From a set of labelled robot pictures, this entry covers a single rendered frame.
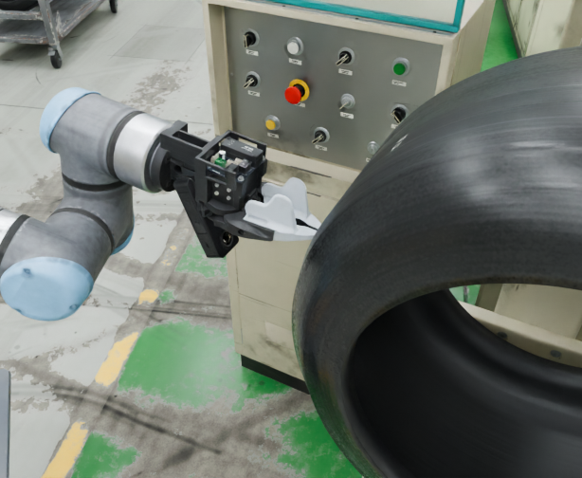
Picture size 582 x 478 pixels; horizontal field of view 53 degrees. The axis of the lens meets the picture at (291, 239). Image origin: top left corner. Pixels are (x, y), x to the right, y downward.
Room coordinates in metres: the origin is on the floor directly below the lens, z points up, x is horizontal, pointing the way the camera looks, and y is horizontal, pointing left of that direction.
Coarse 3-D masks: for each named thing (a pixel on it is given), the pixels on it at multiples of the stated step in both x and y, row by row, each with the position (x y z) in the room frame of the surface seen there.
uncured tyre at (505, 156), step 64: (512, 64) 0.53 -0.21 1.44; (576, 64) 0.48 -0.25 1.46; (448, 128) 0.44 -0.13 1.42; (512, 128) 0.39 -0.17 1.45; (576, 128) 0.37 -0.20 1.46; (384, 192) 0.40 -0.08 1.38; (448, 192) 0.36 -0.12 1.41; (512, 192) 0.34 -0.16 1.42; (576, 192) 0.32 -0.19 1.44; (320, 256) 0.42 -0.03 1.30; (384, 256) 0.36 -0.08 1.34; (448, 256) 0.34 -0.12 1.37; (512, 256) 0.32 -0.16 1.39; (576, 256) 0.30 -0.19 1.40; (320, 320) 0.39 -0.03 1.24; (384, 320) 0.58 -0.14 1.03; (448, 320) 0.59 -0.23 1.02; (320, 384) 0.38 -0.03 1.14; (384, 384) 0.50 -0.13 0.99; (448, 384) 0.54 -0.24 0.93; (512, 384) 0.53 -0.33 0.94; (576, 384) 0.50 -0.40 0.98; (384, 448) 0.36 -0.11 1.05; (448, 448) 0.44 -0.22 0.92; (512, 448) 0.45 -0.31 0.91; (576, 448) 0.44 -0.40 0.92
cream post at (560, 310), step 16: (512, 288) 0.66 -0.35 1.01; (528, 288) 0.65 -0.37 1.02; (544, 288) 0.64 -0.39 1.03; (560, 288) 0.63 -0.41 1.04; (512, 304) 0.66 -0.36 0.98; (528, 304) 0.65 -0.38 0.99; (544, 304) 0.64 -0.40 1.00; (560, 304) 0.63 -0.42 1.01; (576, 304) 0.62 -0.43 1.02; (528, 320) 0.64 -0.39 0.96; (544, 320) 0.63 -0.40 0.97; (560, 320) 0.62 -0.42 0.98; (576, 320) 0.62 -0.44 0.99
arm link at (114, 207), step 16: (64, 176) 0.63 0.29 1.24; (64, 192) 0.63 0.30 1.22; (80, 192) 0.62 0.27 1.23; (96, 192) 0.61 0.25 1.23; (112, 192) 0.62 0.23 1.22; (128, 192) 0.65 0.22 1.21; (80, 208) 0.59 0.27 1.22; (96, 208) 0.60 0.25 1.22; (112, 208) 0.62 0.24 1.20; (128, 208) 0.64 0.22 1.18; (112, 224) 0.59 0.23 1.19; (128, 224) 0.64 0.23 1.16; (128, 240) 0.64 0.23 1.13
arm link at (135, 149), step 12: (132, 120) 0.62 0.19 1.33; (144, 120) 0.62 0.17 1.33; (156, 120) 0.62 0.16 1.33; (132, 132) 0.60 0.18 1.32; (144, 132) 0.60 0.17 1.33; (156, 132) 0.60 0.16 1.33; (120, 144) 0.59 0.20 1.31; (132, 144) 0.59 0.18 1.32; (144, 144) 0.59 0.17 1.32; (156, 144) 0.60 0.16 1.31; (120, 156) 0.59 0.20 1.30; (132, 156) 0.58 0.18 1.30; (144, 156) 0.58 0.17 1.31; (120, 168) 0.58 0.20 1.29; (132, 168) 0.58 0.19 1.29; (144, 168) 0.57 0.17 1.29; (132, 180) 0.58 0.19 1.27; (144, 180) 0.57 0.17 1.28; (156, 192) 0.59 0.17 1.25
